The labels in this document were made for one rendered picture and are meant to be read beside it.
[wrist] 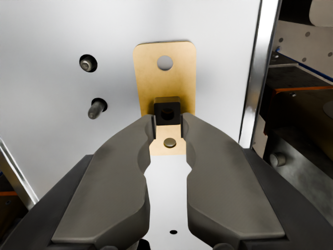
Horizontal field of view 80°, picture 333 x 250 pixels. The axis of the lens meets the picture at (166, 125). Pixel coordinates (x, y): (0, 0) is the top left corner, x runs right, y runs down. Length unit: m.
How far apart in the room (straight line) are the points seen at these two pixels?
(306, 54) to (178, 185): 0.41
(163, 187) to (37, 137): 0.12
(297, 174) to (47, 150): 0.20
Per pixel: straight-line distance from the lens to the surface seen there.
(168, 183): 0.20
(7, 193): 0.36
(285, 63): 0.36
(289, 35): 0.49
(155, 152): 0.16
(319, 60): 0.54
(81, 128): 0.17
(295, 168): 0.18
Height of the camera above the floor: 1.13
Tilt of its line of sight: 58 degrees down
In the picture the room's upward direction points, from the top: 179 degrees counter-clockwise
